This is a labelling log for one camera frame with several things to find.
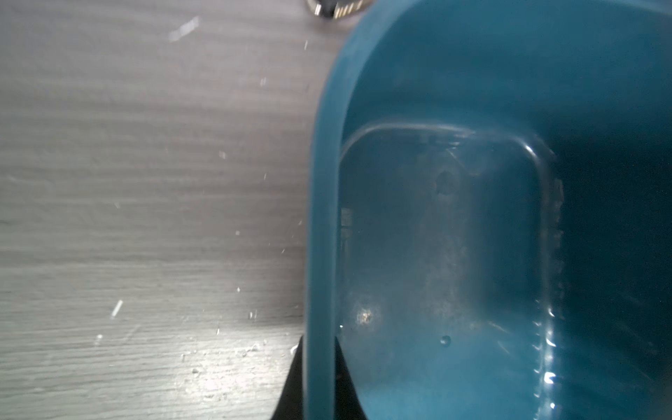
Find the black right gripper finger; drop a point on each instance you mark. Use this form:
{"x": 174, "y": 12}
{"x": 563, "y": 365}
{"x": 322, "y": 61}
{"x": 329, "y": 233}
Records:
{"x": 304, "y": 398}

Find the teal plastic storage tray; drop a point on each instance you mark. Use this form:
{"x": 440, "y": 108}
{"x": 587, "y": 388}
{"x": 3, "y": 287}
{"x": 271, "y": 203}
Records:
{"x": 490, "y": 211}

